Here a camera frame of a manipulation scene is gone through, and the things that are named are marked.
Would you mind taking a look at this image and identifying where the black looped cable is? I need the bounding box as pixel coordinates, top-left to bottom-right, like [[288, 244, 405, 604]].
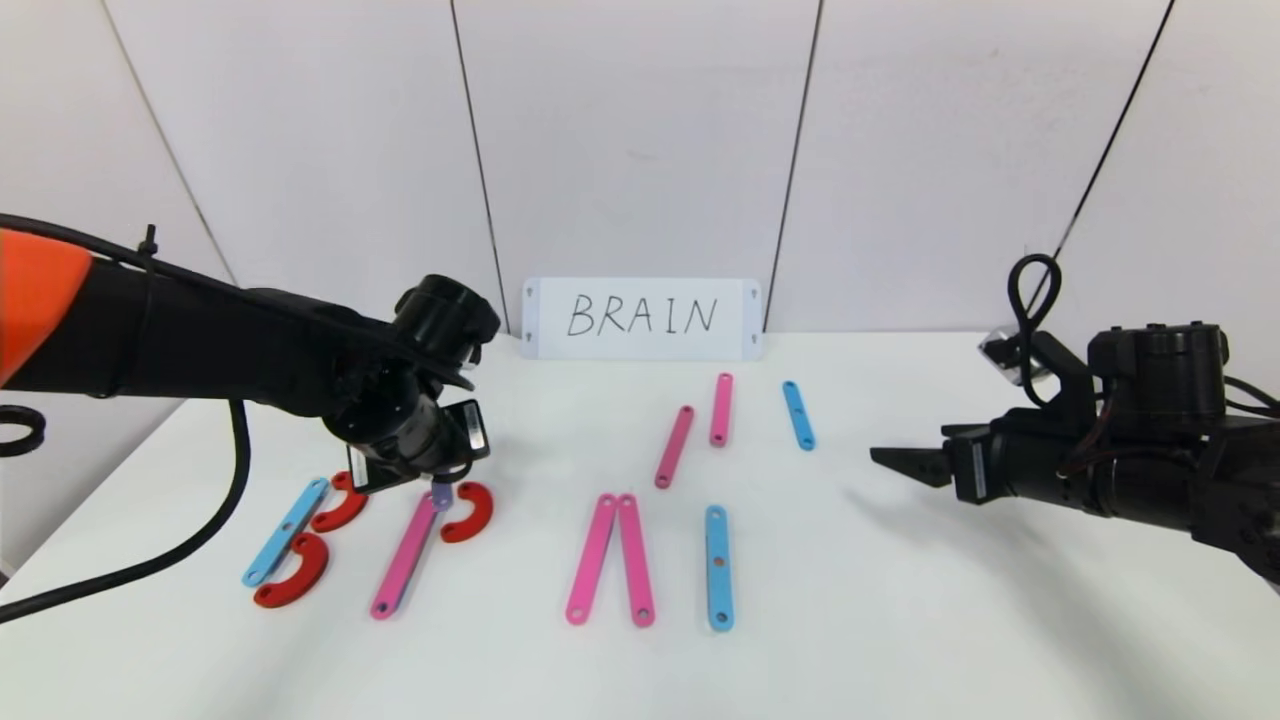
[[1007, 253, 1063, 406]]

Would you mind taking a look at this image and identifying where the red C-shaped piece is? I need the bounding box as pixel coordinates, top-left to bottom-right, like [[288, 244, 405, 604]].
[[309, 472, 371, 533], [252, 531, 331, 610], [440, 481, 495, 544]]

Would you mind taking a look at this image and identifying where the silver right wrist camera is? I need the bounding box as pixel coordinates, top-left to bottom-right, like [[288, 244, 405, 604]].
[[978, 328, 1051, 387]]

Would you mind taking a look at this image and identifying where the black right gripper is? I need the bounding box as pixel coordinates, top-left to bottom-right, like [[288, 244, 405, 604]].
[[869, 408, 1107, 517]]

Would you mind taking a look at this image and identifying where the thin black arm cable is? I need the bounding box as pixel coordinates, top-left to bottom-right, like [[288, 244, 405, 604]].
[[0, 400, 251, 626]]

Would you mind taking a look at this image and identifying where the white BRAIN sign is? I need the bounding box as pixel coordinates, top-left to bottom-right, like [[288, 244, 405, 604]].
[[522, 277, 764, 362]]

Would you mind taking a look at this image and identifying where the light blue three-hole bar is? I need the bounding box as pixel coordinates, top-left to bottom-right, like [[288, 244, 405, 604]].
[[705, 505, 736, 633], [243, 477, 331, 588]]

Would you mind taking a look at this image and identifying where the thick black cable loop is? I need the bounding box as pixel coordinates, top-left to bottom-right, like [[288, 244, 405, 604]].
[[0, 405, 47, 459]]

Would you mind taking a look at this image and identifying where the short blue bar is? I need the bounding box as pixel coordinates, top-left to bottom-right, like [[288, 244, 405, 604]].
[[783, 380, 816, 452]]

